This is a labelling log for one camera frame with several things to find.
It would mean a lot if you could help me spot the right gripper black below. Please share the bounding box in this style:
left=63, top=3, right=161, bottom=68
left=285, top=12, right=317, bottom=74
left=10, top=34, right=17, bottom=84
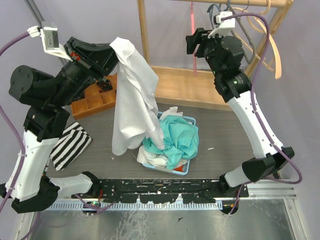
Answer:
left=185, top=27, right=227, bottom=77

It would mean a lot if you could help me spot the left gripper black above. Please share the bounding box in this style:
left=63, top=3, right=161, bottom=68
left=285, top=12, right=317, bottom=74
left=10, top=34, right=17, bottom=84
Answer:
left=50, top=35, right=129, bottom=106

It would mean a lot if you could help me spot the pink hanger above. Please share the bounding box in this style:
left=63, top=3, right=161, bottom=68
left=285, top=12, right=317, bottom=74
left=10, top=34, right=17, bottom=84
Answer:
left=190, top=1, right=197, bottom=77

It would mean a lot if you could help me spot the grey blue hanger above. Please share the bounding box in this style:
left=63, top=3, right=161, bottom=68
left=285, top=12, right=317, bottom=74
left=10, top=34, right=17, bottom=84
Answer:
left=206, top=3, right=221, bottom=29

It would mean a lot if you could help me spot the grey metal hanger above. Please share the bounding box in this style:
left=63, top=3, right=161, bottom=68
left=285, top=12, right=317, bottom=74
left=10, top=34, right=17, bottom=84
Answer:
left=227, top=0, right=258, bottom=65

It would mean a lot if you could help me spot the beige wooden hanger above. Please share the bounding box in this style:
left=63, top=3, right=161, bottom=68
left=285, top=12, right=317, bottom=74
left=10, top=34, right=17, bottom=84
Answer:
left=231, top=16, right=282, bottom=80

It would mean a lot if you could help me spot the teal t shirt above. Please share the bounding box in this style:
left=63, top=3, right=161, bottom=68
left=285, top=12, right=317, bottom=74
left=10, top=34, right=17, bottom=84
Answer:
left=142, top=115, right=200, bottom=171

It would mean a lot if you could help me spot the white t shirt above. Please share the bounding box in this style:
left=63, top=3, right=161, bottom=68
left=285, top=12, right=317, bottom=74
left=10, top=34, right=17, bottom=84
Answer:
left=137, top=106, right=183, bottom=169

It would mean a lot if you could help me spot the orange t shirt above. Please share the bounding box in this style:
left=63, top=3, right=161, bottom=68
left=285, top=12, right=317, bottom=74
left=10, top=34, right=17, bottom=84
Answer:
left=173, top=164, right=187, bottom=173

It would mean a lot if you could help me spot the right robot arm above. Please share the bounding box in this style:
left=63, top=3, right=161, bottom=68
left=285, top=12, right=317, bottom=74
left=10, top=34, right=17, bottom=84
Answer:
left=185, top=28, right=295, bottom=197

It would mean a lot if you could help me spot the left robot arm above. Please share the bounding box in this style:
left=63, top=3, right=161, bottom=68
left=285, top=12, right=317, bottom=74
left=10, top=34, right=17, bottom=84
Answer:
left=0, top=37, right=118, bottom=214

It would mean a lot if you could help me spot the dark rolled sock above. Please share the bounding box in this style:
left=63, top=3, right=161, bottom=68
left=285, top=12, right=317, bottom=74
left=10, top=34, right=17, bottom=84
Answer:
left=96, top=78, right=113, bottom=91

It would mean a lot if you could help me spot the wooden compartment tray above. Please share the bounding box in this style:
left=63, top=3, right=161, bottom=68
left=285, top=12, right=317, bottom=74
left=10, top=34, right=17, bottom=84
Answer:
left=71, top=74, right=117, bottom=120

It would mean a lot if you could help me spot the wooden clothes rack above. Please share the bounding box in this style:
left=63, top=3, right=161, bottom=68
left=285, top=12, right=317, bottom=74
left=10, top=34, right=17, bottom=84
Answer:
left=136, top=0, right=294, bottom=111

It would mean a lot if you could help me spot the black white striped cloth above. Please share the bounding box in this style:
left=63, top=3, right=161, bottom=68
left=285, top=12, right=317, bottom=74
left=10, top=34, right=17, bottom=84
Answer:
left=49, top=121, right=92, bottom=171

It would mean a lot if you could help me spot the light blue plastic basket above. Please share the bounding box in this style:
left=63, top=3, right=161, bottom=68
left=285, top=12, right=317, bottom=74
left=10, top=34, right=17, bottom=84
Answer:
left=139, top=111, right=197, bottom=177

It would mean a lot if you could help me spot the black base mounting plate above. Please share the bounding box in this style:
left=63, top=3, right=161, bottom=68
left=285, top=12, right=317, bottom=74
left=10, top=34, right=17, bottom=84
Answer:
left=80, top=178, right=238, bottom=204

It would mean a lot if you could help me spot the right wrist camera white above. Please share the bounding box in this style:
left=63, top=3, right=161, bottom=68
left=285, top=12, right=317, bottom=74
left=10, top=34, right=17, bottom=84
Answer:
left=207, top=11, right=236, bottom=39

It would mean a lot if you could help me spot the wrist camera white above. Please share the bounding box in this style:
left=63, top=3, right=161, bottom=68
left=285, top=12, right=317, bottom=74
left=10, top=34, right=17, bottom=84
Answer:
left=207, top=11, right=236, bottom=39
left=40, top=21, right=67, bottom=58

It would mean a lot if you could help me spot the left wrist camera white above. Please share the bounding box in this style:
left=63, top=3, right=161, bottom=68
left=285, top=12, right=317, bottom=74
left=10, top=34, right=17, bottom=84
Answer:
left=40, top=21, right=67, bottom=58

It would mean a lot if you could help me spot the aluminium frame rail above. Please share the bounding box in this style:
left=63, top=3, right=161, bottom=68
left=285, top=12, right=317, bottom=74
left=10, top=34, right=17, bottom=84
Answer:
left=31, top=178, right=296, bottom=214

